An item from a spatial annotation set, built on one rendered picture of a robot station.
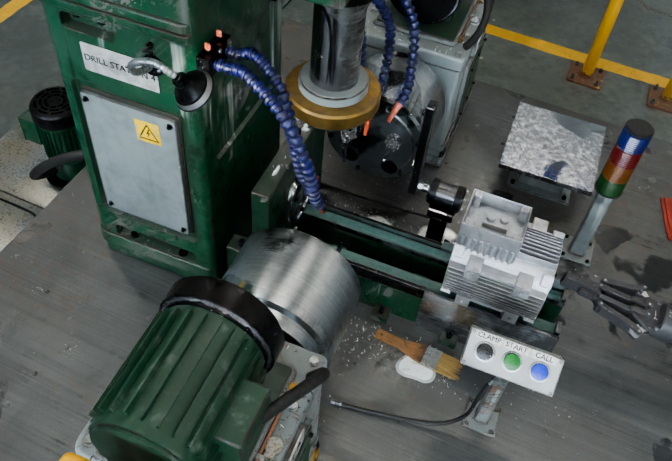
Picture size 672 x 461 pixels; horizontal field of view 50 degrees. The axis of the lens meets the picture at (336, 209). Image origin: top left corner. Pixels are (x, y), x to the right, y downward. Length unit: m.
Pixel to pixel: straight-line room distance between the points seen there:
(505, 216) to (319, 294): 0.42
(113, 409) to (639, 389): 1.17
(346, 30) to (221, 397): 0.62
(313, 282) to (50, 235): 0.80
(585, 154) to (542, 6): 2.44
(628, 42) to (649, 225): 2.31
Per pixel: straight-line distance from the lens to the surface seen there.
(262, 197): 1.39
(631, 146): 1.62
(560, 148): 1.97
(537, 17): 4.24
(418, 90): 1.66
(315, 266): 1.27
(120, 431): 0.92
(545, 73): 3.83
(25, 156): 2.62
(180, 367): 0.94
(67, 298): 1.72
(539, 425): 1.60
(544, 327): 1.58
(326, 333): 1.25
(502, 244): 1.41
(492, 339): 1.33
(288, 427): 1.11
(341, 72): 1.27
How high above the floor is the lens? 2.17
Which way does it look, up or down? 48 degrees down
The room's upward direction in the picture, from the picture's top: 6 degrees clockwise
